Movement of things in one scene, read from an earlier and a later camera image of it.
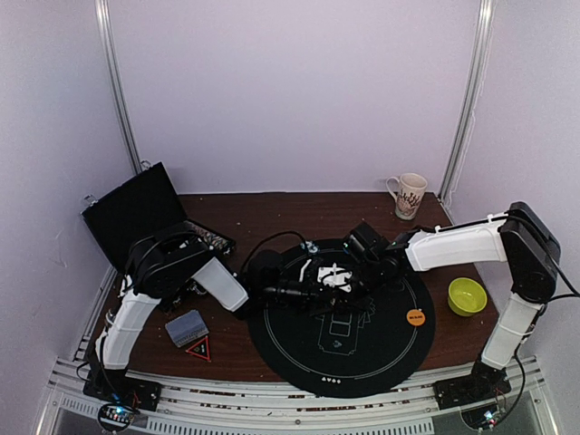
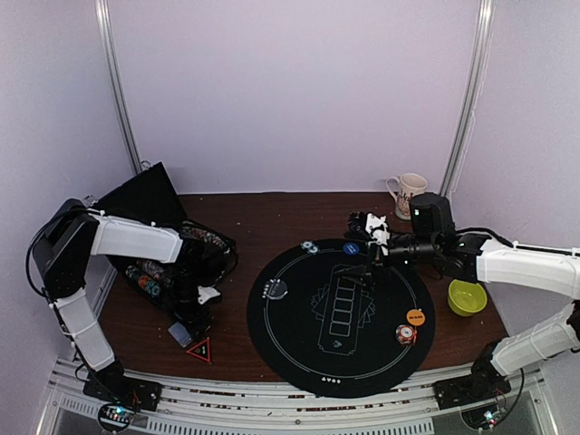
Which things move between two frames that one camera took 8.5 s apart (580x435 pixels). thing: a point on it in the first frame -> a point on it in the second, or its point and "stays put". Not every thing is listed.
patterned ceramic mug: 410,193 stays put
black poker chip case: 142,203 stays put
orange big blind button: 415,317 stays put
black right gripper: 362,270 -> 374,253
